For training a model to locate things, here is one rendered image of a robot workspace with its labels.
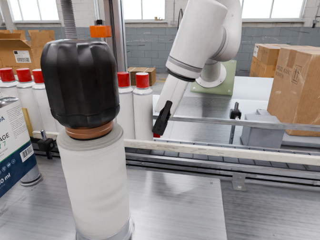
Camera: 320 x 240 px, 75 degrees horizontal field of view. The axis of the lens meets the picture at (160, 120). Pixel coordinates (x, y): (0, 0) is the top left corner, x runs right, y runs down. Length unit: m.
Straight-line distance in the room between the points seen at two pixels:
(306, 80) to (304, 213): 0.40
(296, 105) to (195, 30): 0.47
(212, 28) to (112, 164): 0.33
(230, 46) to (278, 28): 5.60
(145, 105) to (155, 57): 5.66
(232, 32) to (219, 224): 0.39
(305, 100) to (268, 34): 5.30
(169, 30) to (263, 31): 2.31
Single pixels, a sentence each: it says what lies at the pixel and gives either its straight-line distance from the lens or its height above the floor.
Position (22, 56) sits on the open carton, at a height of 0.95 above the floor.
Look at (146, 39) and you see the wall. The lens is 6.20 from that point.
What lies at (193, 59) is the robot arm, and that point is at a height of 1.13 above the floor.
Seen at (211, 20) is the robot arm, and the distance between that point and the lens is 0.47.
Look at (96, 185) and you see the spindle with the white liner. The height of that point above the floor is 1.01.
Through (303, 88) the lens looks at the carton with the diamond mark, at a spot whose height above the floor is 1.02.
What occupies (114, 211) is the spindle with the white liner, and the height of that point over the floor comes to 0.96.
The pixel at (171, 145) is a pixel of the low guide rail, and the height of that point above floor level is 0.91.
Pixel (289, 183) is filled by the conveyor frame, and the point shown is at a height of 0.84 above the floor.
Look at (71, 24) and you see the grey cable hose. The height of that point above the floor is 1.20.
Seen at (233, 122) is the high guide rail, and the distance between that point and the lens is 0.59.
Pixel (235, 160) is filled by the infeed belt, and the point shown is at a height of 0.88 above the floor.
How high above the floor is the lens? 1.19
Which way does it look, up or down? 24 degrees down
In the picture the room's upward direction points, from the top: straight up
